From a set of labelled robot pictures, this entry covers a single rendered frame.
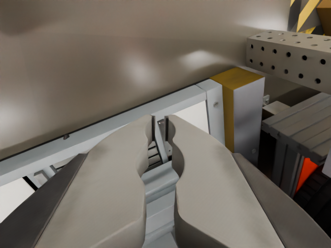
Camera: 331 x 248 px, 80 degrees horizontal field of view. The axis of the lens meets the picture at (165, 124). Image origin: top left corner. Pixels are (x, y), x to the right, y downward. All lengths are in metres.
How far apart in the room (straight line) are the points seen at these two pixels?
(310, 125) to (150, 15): 0.61
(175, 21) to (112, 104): 0.30
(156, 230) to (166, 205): 0.09
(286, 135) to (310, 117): 0.13
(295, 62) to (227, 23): 0.23
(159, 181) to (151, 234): 0.15
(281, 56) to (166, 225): 0.60
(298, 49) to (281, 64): 0.07
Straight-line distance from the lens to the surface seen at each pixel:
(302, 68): 0.66
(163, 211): 0.62
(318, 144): 0.74
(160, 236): 0.69
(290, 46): 0.67
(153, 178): 0.65
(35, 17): 0.56
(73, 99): 0.60
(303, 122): 0.81
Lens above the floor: 0.56
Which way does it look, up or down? 52 degrees down
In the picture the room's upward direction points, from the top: 140 degrees clockwise
